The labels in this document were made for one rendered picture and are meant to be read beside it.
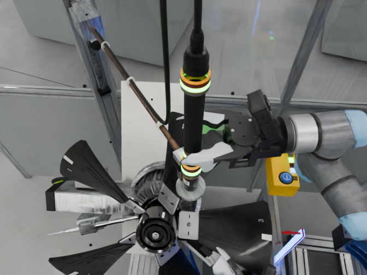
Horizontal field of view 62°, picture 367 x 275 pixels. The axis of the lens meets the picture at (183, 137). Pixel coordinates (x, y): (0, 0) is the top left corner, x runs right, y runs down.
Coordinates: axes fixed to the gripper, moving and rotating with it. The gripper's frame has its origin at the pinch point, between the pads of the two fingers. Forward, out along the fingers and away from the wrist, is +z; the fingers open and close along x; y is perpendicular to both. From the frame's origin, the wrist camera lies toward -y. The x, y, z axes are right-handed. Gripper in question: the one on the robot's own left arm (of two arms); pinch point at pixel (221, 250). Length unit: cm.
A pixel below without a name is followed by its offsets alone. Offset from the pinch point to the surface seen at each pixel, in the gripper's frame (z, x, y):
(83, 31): 69, -37, 1
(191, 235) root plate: 8.0, -2.0, 5.2
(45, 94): 114, 18, 26
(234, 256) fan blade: -3.4, 0.8, -2.3
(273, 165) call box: 16.4, 14.8, -38.2
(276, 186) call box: 9.2, 15.4, -33.2
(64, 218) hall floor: 98, 112, 64
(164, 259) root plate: 8.7, 5.8, 15.6
